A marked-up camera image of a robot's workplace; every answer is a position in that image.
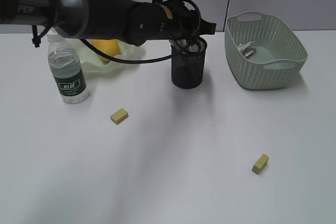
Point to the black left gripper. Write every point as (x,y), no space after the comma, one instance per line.
(184,21)

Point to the beige grip pen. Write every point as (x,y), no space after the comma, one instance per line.
(182,43)

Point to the yellow mango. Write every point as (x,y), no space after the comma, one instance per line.
(108,47)

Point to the white waste paper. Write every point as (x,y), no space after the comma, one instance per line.
(247,50)

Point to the clear water bottle green label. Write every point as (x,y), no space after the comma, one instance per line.
(66,69)

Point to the grey grip pen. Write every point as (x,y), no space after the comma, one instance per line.
(174,44)

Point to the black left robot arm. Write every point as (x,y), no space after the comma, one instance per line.
(125,20)

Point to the black mesh pen holder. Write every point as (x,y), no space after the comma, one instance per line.
(187,67)

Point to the green wavy glass plate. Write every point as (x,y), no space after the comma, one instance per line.
(92,62)

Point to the green plastic woven basket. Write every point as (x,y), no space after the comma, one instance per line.
(279,55)

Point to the plain yellow eraser upper left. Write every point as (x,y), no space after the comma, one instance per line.
(119,116)

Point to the yellow eraser right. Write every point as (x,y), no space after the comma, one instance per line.
(260,164)

